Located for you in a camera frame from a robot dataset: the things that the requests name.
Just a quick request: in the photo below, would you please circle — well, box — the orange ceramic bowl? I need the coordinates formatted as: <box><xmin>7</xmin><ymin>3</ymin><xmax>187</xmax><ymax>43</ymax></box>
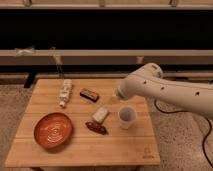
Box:
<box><xmin>34</xmin><ymin>112</ymin><xmax>73</xmax><ymax>149</ymax></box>

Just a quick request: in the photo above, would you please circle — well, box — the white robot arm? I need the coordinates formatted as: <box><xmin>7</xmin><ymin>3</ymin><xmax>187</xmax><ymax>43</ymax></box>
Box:
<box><xmin>115</xmin><ymin>63</ymin><xmax>213</xmax><ymax>120</ymax></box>

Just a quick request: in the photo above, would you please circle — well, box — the dark brown chocolate bar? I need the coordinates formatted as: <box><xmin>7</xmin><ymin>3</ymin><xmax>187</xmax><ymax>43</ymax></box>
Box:
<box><xmin>80</xmin><ymin>88</ymin><xmax>99</xmax><ymax>102</ymax></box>

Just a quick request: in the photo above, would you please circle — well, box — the white soap block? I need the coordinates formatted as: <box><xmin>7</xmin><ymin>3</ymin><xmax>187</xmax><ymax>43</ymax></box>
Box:
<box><xmin>92</xmin><ymin>107</ymin><xmax>109</xmax><ymax>123</ymax></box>

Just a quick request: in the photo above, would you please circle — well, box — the translucent plastic cup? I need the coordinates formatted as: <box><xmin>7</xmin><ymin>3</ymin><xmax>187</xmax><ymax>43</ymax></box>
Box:
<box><xmin>118</xmin><ymin>106</ymin><xmax>137</xmax><ymax>129</ymax></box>

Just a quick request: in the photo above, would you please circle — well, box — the white tube bottle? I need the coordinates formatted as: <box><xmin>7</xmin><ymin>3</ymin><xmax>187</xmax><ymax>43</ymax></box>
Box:
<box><xmin>59</xmin><ymin>79</ymin><xmax>72</xmax><ymax>108</ymax></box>

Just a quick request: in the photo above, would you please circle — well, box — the wooden table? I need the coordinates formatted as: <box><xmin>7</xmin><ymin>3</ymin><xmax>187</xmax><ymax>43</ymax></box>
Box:
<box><xmin>5</xmin><ymin>79</ymin><xmax>160</xmax><ymax>168</ymax></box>

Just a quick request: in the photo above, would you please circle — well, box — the black power cable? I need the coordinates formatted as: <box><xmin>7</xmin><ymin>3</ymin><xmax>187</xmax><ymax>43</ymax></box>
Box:
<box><xmin>153</xmin><ymin>98</ymin><xmax>213</xmax><ymax>169</ymax></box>

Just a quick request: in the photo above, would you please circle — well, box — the grey metal rail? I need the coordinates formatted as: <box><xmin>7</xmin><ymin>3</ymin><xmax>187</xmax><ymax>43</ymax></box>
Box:
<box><xmin>0</xmin><ymin>49</ymin><xmax>213</xmax><ymax>65</ymax></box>

